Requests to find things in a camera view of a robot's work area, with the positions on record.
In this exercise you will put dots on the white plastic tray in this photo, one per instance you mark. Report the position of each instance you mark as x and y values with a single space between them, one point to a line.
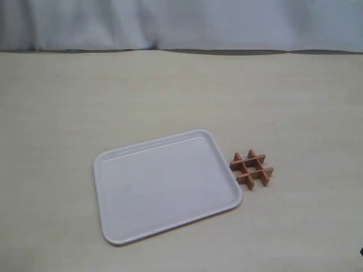
155 186

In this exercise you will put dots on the brown wooden lattice puzzle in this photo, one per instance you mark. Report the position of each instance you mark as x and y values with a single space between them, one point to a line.
251 169

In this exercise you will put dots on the white cloth backdrop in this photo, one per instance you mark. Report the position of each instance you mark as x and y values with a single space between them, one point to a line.
168 25

